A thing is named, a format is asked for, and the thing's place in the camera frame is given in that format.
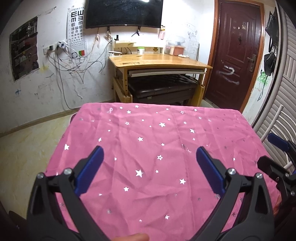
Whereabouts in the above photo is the pink star tablecloth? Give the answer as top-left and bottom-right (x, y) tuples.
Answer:
(45, 102), (281, 237)

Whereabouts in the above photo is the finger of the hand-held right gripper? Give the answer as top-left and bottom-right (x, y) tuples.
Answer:
(268, 133), (290, 152)
(257, 156), (296, 200)

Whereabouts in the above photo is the white eye chart poster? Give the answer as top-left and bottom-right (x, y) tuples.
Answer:
(67, 7), (86, 57)

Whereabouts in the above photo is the person's left hand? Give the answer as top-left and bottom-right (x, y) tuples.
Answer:
(111, 233), (149, 241)

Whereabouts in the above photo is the black wall television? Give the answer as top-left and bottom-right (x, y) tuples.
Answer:
(85, 0), (164, 29)

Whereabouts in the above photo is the white metal chair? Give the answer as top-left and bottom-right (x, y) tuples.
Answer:
(252, 104), (296, 172)

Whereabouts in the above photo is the dark red door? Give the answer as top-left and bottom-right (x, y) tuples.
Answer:
(203, 0), (265, 114)

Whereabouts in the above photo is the wooden desk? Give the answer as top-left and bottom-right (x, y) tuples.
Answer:
(108, 41), (213, 107)

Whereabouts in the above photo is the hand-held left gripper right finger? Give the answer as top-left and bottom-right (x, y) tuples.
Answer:
(191, 146), (275, 241)

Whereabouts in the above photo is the black padded bench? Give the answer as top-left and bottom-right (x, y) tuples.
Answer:
(128, 75), (199, 105)

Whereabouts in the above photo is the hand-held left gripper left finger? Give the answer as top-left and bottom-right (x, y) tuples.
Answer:
(26, 146), (109, 241)

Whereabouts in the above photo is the metal door handle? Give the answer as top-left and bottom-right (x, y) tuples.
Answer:
(247, 54), (257, 72)

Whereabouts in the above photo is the black hanging bag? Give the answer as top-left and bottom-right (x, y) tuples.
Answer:
(264, 52), (278, 76)
(265, 7), (278, 39)

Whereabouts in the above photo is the dark wall niche shelf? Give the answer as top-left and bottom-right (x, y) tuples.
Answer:
(9, 16), (40, 81)

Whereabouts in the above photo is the clear plastic container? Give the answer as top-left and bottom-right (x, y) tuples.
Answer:
(165, 38), (186, 56)

